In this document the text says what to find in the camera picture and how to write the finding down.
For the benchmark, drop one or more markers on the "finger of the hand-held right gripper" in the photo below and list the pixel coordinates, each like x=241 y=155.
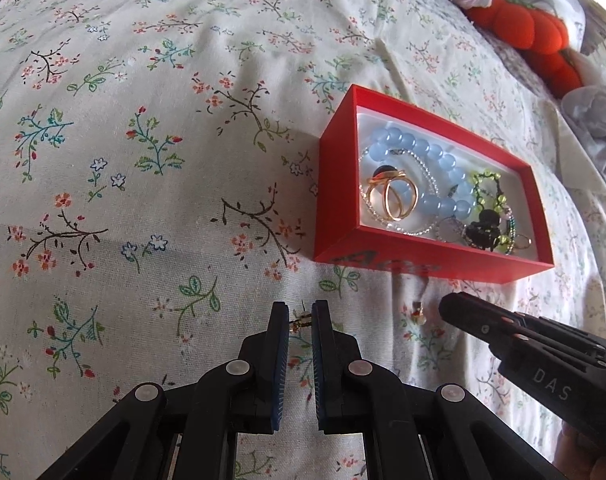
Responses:
x=473 y=315

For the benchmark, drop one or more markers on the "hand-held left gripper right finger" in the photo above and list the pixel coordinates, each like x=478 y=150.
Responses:
x=317 y=360

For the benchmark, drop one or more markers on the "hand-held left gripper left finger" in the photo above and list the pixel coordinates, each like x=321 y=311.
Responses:
x=282 y=360

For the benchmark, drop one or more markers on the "gold earring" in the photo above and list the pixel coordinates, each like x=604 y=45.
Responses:
x=419 y=312
x=300 y=321

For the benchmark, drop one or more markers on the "black bead charm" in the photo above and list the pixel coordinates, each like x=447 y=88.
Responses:
x=483 y=232

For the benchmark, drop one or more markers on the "red cardboard box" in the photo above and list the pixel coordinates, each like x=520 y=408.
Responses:
x=338 y=185

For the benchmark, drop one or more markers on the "person's right hand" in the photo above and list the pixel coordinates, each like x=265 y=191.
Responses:
x=593 y=455

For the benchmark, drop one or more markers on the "grey crumpled cloth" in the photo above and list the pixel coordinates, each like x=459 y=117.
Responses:
x=598 y=125

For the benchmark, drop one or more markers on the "orange plush toy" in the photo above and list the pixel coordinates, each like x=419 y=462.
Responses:
x=543 y=30

